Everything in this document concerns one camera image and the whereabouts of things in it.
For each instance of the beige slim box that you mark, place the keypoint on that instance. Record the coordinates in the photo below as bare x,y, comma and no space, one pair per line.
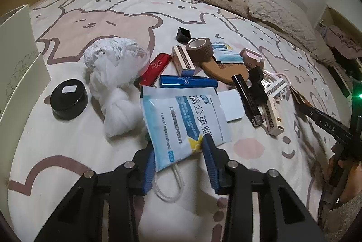
273,117

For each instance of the beige toothed harmonica box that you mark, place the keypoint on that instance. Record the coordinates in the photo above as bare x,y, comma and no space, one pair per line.
183,61

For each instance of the person's right hand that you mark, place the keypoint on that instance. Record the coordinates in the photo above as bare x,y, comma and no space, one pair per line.
352,185

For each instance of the white toothed comb box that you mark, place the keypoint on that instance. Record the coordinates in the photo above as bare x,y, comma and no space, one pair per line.
275,87

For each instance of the printed animal blanket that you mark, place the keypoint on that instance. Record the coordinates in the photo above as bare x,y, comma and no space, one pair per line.
84,160

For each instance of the white rounded card case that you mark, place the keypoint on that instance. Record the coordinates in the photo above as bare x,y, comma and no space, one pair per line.
232,106

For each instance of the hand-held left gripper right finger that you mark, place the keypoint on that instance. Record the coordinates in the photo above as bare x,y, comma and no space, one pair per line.
210,162

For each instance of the pink small box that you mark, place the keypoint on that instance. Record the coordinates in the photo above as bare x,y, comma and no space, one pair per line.
251,58

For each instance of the pale blue mask packet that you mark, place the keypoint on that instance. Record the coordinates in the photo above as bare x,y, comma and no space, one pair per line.
229,54

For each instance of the red slim box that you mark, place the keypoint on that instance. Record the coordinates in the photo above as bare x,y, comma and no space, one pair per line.
155,68

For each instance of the beige fleece blanket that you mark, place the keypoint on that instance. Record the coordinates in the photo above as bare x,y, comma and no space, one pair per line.
314,38

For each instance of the pink crumpled clothes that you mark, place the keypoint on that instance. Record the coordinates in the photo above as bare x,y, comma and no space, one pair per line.
345,41

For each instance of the wall closet niche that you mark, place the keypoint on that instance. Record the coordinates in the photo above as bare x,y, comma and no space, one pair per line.
331,18

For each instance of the blue tube box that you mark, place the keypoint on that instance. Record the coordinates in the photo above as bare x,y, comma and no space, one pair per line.
188,81

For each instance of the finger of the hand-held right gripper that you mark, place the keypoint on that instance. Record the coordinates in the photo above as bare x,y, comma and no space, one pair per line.
322,120

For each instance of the brown tape roll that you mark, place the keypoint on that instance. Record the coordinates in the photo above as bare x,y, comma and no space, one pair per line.
200,51

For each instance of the white cardboard shoe box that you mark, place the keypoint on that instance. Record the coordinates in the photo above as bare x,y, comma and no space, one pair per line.
17,55

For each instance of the person's right forearm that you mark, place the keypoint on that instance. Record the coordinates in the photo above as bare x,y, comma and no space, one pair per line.
345,222

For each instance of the black round tin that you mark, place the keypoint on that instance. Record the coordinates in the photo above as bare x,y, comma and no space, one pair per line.
69,100

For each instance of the blue white medicine packet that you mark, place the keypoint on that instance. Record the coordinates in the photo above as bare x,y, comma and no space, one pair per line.
181,123

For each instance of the cork board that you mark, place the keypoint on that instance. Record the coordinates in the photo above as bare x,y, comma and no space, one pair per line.
223,71

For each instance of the black slim bar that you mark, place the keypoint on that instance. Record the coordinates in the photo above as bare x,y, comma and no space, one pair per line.
247,100

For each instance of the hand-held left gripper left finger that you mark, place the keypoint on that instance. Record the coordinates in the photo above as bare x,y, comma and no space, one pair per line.
150,171

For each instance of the pink white scissors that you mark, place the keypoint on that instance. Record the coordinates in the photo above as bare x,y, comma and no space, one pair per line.
278,75

